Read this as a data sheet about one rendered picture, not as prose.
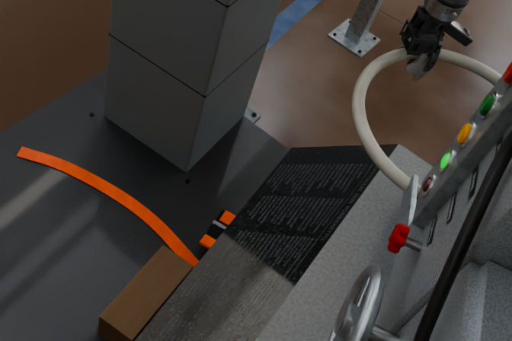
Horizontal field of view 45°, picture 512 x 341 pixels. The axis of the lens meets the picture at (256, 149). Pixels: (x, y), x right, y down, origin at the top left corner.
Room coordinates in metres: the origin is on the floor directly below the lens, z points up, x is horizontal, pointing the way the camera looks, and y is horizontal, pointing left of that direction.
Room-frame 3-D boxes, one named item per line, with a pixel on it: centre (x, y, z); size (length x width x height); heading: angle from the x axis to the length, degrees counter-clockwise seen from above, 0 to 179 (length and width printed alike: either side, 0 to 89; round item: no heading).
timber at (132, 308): (0.83, 0.15, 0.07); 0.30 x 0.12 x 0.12; 164
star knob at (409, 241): (0.48, -0.22, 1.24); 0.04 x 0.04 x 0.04; 84
